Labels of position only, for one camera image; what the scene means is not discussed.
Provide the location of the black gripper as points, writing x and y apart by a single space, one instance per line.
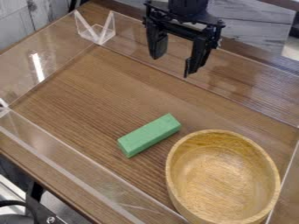
181 12

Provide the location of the black table leg bracket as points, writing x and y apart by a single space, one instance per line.
42 213

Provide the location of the brown wooden bowl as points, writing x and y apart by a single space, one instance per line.
222 178

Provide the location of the clear acrylic tray wall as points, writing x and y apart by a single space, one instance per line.
99 194

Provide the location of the clear acrylic corner bracket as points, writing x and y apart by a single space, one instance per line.
96 33

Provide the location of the green rectangular block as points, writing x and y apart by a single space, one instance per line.
148 135

